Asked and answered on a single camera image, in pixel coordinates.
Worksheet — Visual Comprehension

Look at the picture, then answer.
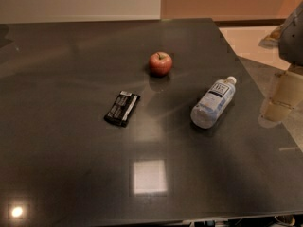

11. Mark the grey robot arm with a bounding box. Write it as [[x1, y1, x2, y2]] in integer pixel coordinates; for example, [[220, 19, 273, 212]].
[[261, 2, 303, 122]]

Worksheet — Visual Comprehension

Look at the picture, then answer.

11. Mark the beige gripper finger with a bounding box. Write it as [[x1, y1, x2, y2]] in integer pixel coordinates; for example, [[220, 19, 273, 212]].
[[262, 100, 293, 122]]

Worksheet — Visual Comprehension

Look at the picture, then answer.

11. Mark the red apple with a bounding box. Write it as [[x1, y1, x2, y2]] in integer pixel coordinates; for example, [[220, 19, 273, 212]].
[[149, 52, 172, 77]]

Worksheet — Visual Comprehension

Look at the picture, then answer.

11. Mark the clear plastic water bottle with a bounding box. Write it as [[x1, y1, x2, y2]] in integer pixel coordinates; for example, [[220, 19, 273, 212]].
[[190, 76, 237, 129]]

